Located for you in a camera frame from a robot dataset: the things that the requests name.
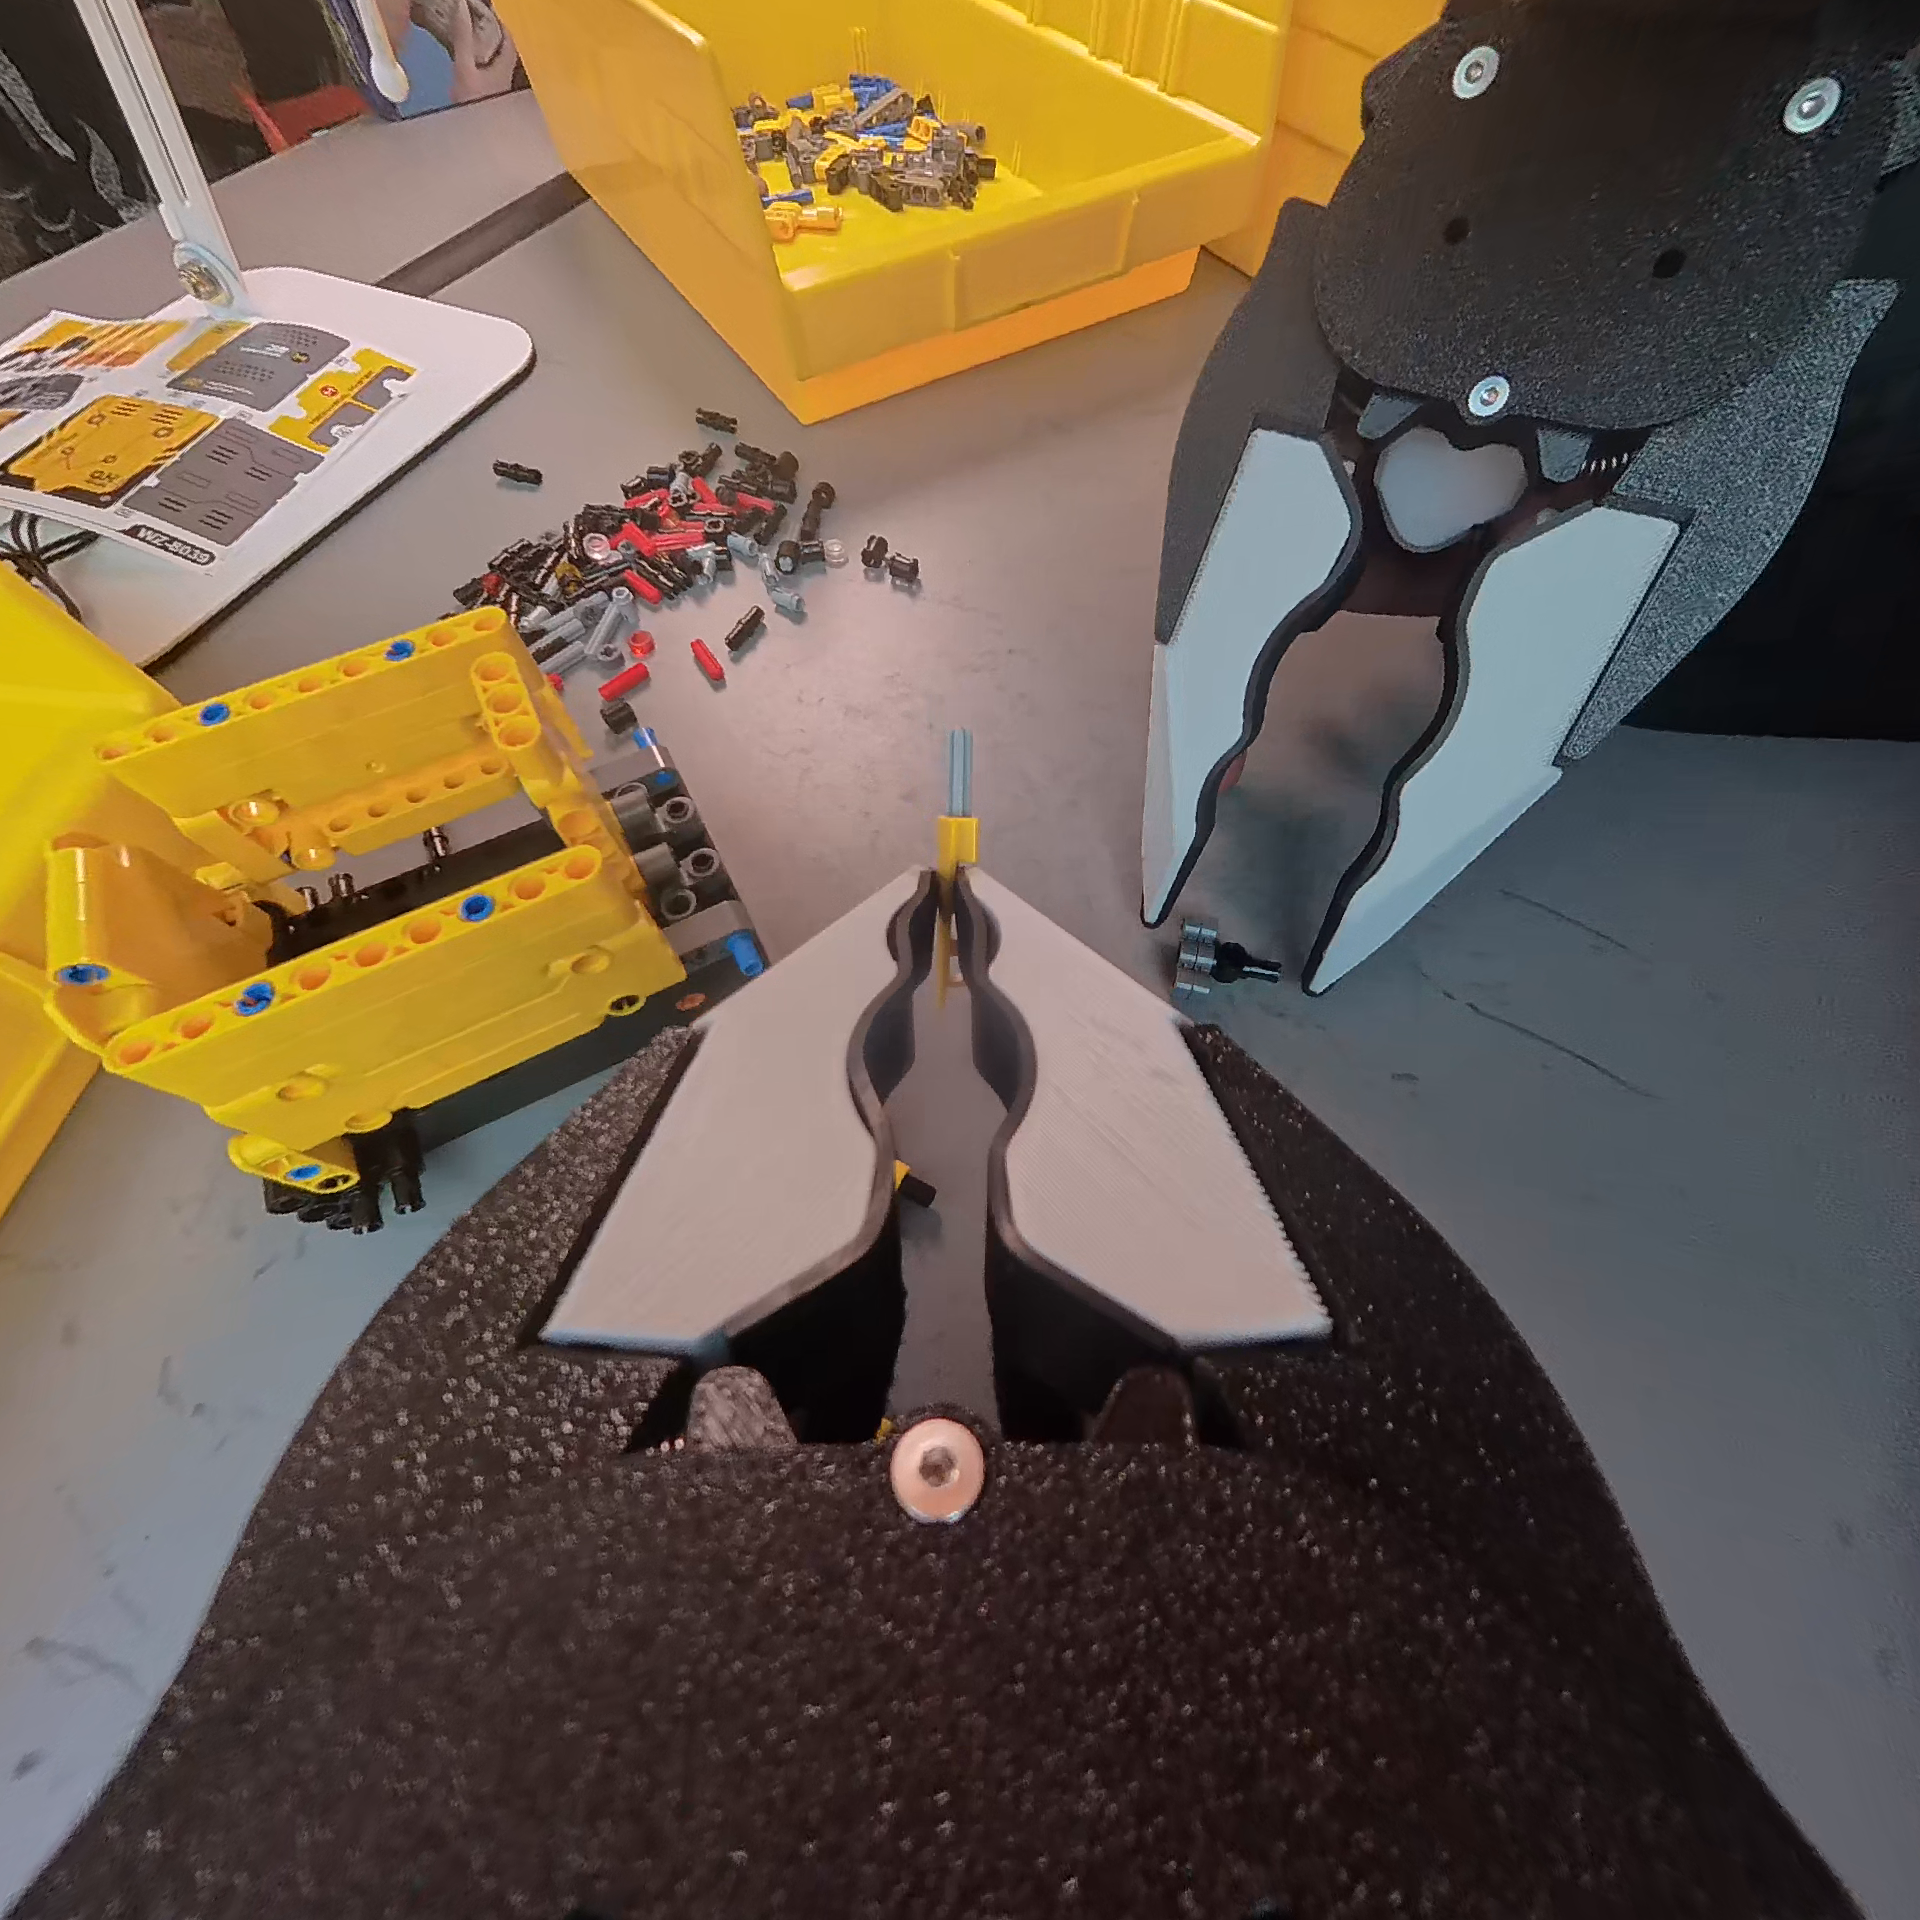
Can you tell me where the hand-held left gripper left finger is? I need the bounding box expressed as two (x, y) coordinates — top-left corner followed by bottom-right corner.
(537, 866), (939, 1443)

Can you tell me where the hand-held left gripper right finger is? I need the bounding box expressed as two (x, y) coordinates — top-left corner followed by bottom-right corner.
(959, 866), (1337, 1443)

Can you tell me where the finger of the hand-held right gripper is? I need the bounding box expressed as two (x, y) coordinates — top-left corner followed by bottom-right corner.
(1135, 424), (1369, 932)
(1299, 498), (1685, 1000)

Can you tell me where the grey lego connector piece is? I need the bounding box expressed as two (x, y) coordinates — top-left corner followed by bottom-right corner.
(1175, 915), (1287, 1002)

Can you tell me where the small yellow lego piece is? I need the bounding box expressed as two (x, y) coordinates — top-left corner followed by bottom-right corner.
(931, 811), (988, 1013)

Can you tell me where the yellow lego vehicle model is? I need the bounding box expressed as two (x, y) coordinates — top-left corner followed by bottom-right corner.
(39, 603), (772, 1238)

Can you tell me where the pile of small lego pins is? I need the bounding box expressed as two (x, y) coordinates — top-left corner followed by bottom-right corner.
(473, 403), (927, 741)

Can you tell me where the pile of grey blue lego parts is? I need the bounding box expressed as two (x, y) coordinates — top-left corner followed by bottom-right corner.
(729, 68), (1000, 244)

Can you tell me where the yellow plastic storage bin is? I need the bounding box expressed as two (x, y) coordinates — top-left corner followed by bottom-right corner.
(1198, 0), (1452, 282)
(0, 564), (184, 1224)
(491, 0), (1299, 428)

